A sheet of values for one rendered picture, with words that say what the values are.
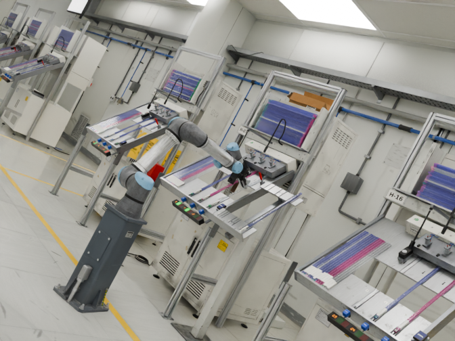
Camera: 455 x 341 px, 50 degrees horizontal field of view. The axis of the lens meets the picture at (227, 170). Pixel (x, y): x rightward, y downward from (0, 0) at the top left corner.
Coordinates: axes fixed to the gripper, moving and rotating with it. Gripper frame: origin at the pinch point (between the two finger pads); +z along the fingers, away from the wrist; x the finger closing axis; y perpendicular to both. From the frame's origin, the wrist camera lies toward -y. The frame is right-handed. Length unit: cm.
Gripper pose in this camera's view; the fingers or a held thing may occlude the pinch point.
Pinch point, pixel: (244, 187)
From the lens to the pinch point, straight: 337.7
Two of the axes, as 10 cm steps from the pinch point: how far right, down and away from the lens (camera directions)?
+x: -5.9, -3.3, 7.4
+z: 2.8, 7.7, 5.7
